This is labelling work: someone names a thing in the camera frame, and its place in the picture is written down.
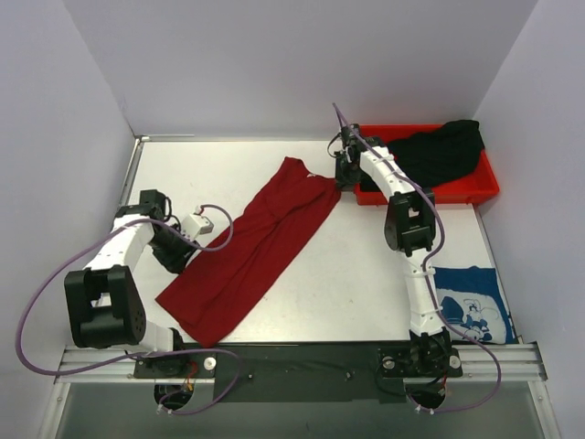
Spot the red t shirt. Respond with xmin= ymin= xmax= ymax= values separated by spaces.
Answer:
xmin=156 ymin=157 xmax=341 ymax=348

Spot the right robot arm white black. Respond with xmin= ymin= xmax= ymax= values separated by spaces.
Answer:
xmin=333 ymin=123 xmax=455 ymax=380

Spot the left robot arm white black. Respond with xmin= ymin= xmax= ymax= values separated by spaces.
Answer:
xmin=64 ymin=189 xmax=195 ymax=377

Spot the black t shirt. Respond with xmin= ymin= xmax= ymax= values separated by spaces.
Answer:
xmin=361 ymin=120 xmax=484 ymax=188

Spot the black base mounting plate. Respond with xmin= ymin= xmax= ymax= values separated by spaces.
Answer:
xmin=133 ymin=341 xmax=463 ymax=408

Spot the blue folded t shirt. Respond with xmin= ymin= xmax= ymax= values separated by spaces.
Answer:
xmin=434 ymin=266 xmax=516 ymax=345

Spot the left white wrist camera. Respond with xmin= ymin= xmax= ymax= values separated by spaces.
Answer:
xmin=180 ymin=206 xmax=214 ymax=241

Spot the aluminium frame rail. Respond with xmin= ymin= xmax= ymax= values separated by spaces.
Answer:
xmin=54 ymin=134 xmax=548 ymax=385

